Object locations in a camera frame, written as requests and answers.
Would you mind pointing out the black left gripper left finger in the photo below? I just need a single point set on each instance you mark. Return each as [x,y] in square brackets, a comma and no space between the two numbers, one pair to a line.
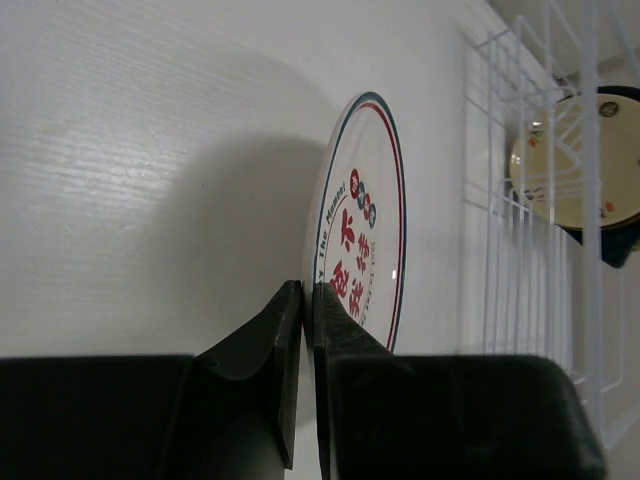
[244,391]

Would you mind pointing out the white wire dish rack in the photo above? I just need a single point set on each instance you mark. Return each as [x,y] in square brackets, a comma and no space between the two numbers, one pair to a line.
[550,265]

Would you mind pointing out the cream plate with floral marks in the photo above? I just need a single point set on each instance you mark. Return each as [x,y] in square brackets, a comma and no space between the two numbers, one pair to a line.
[548,170]

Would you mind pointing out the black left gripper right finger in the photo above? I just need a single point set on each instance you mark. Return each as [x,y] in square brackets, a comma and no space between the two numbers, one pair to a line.
[365,397]

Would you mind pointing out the white plate with red characters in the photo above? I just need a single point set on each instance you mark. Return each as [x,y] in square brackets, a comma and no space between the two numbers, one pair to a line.
[357,226]

